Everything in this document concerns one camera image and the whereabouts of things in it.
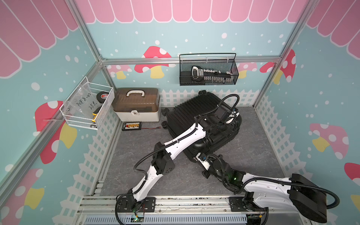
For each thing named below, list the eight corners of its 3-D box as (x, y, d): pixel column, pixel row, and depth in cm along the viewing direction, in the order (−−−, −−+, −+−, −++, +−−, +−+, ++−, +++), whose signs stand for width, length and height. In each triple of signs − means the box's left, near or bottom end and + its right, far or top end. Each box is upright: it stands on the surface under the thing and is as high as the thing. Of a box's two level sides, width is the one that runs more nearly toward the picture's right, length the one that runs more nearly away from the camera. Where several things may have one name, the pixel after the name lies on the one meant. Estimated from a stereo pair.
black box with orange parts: (123, 130, 108) (121, 128, 106) (124, 125, 112) (123, 122, 109) (141, 129, 109) (140, 127, 106) (142, 123, 113) (141, 121, 110)
